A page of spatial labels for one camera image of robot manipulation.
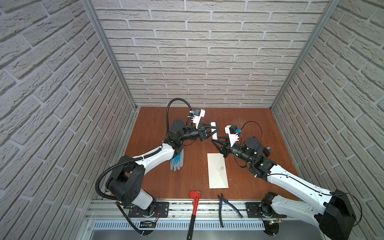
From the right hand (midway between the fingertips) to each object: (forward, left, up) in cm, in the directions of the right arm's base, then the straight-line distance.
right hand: (214, 138), depth 71 cm
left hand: (+2, -2, +5) cm, 6 cm away
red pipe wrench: (-19, +11, -25) cm, 33 cm away
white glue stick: (0, 0, +2) cm, 2 cm away
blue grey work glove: (0, +20, -24) cm, 32 cm away
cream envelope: (-7, -3, -26) cm, 27 cm away
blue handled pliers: (-23, -3, -25) cm, 34 cm away
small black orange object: (+4, -40, -25) cm, 47 cm away
